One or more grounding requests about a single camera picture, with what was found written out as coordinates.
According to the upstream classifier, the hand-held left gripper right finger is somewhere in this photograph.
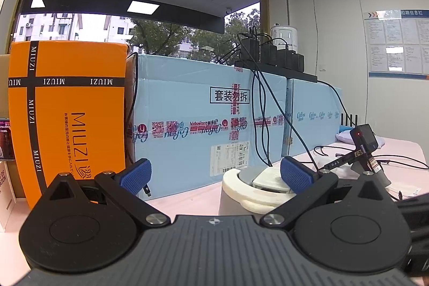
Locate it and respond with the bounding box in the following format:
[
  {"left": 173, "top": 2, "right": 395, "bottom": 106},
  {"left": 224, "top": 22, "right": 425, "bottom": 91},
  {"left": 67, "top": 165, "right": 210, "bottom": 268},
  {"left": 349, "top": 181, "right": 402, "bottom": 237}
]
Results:
[{"left": 261, "top": 157, "right": 395, "bottom": 228}]

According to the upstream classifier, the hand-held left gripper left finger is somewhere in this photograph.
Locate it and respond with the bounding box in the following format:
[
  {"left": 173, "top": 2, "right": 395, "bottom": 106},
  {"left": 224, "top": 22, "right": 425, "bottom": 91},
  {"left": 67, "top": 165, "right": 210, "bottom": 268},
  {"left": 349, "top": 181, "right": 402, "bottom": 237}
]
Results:
[{"left": 42, "top": 158, "right": 170, "bottom": 228}]

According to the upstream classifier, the white insulated container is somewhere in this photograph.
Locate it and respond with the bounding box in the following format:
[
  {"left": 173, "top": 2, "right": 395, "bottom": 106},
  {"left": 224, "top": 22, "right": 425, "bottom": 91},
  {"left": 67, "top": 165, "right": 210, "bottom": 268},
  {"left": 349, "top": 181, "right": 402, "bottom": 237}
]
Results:
[{"left": 219, "top": 167, "right": 297, "bottom": 217}]

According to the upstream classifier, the clear plastic packet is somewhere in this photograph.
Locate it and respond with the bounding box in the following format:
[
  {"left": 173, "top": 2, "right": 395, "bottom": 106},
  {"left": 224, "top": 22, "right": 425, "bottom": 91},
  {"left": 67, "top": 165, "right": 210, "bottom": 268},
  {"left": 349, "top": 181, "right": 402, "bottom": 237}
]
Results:
[{"left": 386, "top": 181, "right": 423, "bottom": 201}]

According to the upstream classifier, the white folded cloth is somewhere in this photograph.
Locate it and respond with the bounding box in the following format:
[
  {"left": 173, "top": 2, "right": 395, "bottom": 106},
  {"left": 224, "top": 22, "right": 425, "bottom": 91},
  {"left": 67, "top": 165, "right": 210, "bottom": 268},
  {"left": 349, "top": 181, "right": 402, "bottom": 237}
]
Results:
[{"left": 335, "top": 127, "right": 387, "bottom": 150}]

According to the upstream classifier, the small light blue cardboard box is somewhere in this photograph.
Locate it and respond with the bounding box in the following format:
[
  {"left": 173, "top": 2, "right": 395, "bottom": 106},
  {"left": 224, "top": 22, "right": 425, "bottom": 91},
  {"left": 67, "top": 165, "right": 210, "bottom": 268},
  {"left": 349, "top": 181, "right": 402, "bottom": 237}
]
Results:
[{"left": 282, "top": 77, "right": 344, "bottom": 163}]

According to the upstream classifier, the black router with antennas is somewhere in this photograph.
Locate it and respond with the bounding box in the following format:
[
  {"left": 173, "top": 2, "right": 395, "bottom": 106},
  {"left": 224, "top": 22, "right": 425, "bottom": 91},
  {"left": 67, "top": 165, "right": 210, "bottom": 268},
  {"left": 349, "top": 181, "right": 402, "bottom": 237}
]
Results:
[{"left": 340, "top": 112, "right": 358, "bottom": 128}]

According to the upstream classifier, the large light blue cardboard box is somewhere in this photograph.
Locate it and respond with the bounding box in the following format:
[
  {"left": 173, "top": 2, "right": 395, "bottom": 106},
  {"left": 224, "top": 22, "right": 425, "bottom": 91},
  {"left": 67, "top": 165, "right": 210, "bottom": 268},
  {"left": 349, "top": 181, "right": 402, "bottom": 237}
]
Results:
[{"left": 125, "top": 53, "right": 289, "bottom": 199}]

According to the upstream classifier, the orange cardboard box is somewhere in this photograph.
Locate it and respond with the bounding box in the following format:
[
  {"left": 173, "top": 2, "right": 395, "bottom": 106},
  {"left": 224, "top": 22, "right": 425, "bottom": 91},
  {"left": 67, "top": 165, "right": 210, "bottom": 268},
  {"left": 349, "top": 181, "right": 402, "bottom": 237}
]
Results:
[{"left": 8, "top": 41, "right": 132, "bottom": 209}]

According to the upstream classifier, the black power strip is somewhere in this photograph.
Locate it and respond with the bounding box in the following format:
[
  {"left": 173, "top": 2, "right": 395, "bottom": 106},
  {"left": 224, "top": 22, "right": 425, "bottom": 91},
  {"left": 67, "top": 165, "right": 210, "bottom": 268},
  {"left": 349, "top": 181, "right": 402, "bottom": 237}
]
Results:
[{"left": 234, "top": 60, "right": 318, "bottom": 83}]

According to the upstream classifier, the black power adapter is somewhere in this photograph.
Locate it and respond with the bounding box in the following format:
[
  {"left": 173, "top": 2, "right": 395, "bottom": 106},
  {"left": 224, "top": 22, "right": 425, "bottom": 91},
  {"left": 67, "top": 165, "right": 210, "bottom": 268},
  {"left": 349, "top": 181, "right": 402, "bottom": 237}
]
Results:
[
  {"left": 291, "top": 53, "right": 305, "bottom": 73},
  {"left": 260, "top": 43, "right": 278, "bottom": 66},
  {"left": 241, "top": 36, "right": 261, "bottom": 61},
  {"left": 277, "top": 50, "right": 296, "bottom": 69}
]

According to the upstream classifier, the white printed box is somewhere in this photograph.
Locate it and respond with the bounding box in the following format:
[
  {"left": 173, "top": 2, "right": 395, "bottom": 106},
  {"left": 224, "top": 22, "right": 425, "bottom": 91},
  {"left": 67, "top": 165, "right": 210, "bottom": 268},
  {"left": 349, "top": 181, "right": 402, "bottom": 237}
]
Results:
[{"left": 0, "top": 160, "right": 18, "bottom": 233}]

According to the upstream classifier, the dark printed card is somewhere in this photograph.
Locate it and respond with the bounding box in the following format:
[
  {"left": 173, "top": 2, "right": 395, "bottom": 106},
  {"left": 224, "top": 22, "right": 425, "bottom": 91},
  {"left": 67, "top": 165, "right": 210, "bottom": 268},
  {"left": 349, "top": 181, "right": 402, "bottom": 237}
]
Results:
[{"left": 0, "top": 118, "right": 15, "bottom": 161}]

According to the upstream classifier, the white standing air conditioner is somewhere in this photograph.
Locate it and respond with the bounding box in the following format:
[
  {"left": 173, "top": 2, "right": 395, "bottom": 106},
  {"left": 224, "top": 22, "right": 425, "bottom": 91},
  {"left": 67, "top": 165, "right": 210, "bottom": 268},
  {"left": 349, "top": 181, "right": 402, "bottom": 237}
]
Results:
[{"left": 270, "top": 23, "right": 299, "bottom": 55}]

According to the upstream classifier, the black adapter cable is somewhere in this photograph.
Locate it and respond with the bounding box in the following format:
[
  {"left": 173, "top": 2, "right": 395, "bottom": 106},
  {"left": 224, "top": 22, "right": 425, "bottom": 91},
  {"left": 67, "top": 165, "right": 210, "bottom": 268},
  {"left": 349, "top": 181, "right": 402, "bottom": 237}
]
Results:
[
  {"left": 251, "top": 69, "right": 323, "bottom": 173},
  {"left": 214, "top": 25, "right": 274, "bottom": 168}
]

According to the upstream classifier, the black cable beside orange box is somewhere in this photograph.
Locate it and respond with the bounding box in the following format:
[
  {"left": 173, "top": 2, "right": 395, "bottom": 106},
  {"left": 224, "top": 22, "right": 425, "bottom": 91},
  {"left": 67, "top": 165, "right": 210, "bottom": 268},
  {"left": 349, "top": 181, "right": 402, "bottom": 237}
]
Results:
[{"left": 124, "top": 51, "right": 152, "bottom": 200}]

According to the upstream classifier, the black cable on table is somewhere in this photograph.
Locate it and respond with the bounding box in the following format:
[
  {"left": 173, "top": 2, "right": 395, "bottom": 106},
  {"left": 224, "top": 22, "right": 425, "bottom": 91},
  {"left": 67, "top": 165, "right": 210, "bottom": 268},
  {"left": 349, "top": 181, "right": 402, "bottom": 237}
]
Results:
[{"left": 313, "top": 144, "right": 429, "bottom": 170}]

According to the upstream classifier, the black camera on grey handle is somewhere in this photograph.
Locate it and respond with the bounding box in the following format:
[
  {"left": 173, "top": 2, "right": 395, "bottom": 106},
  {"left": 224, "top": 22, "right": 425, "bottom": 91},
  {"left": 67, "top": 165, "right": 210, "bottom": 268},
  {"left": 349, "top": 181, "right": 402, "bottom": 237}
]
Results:
[{"left": 322, "top": 124, "right": 391, "bottom": 187}]

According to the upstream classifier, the black power strip cable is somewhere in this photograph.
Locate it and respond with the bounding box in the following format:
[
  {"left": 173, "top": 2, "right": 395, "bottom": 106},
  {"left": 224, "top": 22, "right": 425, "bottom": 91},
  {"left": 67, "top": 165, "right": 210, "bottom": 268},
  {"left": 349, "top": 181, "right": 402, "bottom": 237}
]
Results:
[{"left": 316, "top": 80, "right": 350, "bottom": 126}]

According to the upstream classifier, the wall notice board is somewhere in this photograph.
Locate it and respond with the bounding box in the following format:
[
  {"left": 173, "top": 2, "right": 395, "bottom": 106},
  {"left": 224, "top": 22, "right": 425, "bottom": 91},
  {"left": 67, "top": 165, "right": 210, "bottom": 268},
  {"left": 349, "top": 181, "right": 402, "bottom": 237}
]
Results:
[{"left": 363, "top": 9, "right": 429, "bottom": 81}]

